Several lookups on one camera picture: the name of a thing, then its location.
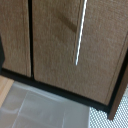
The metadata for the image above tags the brown fabric drawer front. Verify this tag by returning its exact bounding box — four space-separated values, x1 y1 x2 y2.
0 0 32 78
31 0 128 105

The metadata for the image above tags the dark-framed drawer cabinet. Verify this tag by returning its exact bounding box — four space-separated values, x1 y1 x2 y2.
0 0 128 122

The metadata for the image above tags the translucent plastic sheet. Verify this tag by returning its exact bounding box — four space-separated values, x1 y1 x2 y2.
0 81 92 128

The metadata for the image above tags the white mesh mat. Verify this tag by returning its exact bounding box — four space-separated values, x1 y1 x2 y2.
87 95 128 128

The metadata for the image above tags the white cabinet door handle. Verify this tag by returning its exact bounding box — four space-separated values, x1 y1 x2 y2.
74 0 89 67

